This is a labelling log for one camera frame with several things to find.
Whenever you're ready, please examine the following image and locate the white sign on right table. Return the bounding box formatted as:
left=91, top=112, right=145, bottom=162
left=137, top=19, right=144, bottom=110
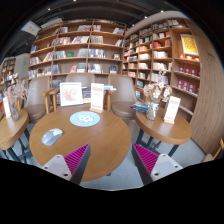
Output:
left=164, top=96, right=181, bottom=124

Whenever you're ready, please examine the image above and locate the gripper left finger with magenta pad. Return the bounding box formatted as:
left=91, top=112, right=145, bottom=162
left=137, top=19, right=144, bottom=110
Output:
left=42, top=144, right=91, bottom=185

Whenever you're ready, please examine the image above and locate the beige armchair right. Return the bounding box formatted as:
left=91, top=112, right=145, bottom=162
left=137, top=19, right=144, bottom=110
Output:
left=106, top=73, right=138, bottom=120

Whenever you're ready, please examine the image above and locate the round wooden table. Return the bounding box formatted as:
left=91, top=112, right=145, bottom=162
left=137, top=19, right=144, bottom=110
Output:
left=0, top=109, right=30, bottom=162
left=135, top=108, right=192, bottom=156
left=29, top=106, right=131, bottom=182

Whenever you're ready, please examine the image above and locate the yellow framed poster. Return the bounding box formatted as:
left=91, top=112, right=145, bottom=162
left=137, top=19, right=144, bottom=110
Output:
left=180, top=34, right=198, bottom=55

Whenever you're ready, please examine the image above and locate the wooden chair at right edge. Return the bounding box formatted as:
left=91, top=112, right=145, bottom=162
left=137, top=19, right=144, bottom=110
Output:
left=203, top=139, right=224, bottom=162

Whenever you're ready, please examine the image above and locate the grey computer mouse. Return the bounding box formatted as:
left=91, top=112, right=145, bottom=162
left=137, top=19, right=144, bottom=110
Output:
left=42, top=128, right=63, bottom=146

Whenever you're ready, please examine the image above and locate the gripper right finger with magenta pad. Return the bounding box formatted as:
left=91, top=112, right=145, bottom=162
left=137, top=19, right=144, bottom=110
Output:
left=132, top=144, right=182, bottom=185

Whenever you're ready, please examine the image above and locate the round wooden right table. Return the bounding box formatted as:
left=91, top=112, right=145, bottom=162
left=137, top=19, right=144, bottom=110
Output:
left=135, top=108, right=192, bottom=156

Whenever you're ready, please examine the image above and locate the beige armchair left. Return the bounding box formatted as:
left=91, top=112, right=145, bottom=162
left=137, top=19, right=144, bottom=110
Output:
left=25, top=76, right=50, bottom=122

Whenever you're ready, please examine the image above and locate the framed floral picture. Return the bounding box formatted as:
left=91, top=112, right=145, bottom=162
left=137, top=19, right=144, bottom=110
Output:
left=60, top=82, right=83, bottom=106

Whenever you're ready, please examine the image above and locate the wooden bookshelf right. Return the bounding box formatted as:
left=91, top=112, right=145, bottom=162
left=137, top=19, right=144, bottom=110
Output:
left=123, top=17, right=200, bottom=121

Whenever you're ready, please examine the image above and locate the round wooden centre table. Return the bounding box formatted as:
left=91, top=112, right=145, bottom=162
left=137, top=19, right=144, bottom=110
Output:
left=29, top=106, right=131, bottom=182

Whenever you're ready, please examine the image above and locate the white sign on left table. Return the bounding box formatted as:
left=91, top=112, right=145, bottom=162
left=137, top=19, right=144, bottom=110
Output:
left=3, top=97, right=11, bottom=118

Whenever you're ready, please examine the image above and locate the white sign on table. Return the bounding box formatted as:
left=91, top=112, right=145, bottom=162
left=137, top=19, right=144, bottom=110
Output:
left=3, top=97, right=11, bottom=118
left=164, top=96, right=181, bottom=124

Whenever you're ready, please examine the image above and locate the white red standing sign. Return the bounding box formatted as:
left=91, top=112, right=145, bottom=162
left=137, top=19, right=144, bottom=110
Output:
left=90, top=83, right=104, bottom=113

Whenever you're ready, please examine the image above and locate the round light blue mouse pad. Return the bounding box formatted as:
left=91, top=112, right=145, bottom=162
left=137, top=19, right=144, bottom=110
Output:
left=70, top=111, right=100, bottom=127

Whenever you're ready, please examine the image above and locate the round wooden left table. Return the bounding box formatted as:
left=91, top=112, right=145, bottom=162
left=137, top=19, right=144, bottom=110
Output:
left=0, top=109, right=30, bottom=162

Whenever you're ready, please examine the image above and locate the far left bookshelf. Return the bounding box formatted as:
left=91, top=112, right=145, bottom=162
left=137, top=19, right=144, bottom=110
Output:
left=0, top=57, right=19, bottom=93

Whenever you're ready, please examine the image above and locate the left vase with dried flowers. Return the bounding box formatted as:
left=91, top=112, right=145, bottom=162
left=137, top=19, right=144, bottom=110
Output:
left=4, top=80, right=28, bottom=122

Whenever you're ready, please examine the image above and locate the wooden bookshelf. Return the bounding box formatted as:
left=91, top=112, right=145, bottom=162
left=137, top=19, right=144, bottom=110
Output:
left=123, top=17, right=200, bottom=121
left=28, top=19, right=126, bottom=82

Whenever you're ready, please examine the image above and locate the wooden bookshelf centre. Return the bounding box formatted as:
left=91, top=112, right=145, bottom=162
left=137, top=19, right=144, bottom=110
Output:
left=28, top=19, right=126, bottom=82

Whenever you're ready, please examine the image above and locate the stack of books on chair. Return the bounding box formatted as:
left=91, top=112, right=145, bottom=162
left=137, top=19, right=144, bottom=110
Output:
left=131, top=101, right=148, bottom=113

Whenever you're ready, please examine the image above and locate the glass vase with dried flowers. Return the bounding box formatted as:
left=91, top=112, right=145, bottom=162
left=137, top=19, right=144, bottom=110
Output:
left=143, top=69, right=172, bottom=120

